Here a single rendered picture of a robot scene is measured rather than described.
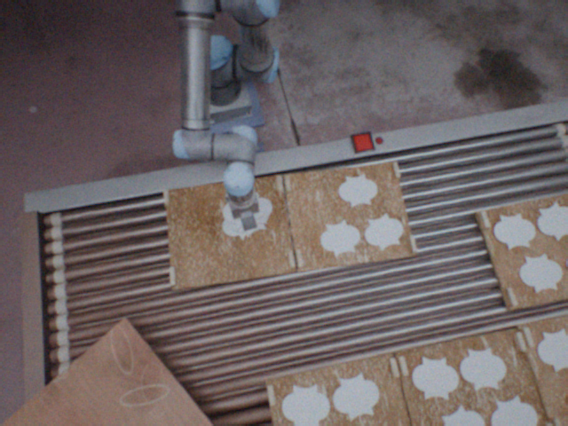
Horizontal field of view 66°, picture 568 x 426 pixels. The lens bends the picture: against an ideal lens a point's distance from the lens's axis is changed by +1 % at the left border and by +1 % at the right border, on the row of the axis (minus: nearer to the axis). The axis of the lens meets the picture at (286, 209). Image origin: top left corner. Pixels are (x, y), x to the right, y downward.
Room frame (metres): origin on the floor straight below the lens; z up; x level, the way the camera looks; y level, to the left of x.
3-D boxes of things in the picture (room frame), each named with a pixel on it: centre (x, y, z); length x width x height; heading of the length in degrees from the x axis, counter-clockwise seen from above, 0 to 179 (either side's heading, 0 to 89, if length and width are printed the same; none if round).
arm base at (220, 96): (0.87, 0.30, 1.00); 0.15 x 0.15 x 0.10
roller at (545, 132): (0.61, -0.11, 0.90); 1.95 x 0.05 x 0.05; 109
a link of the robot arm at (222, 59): (0.88, 0.29, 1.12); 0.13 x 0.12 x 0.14; 94
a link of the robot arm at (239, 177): (0.39, 0.13, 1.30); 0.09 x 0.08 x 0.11; 4
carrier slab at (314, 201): (0.45, -0.22, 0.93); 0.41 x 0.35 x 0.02; 105
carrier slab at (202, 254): (0.34, 0.19, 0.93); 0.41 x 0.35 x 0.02; 106
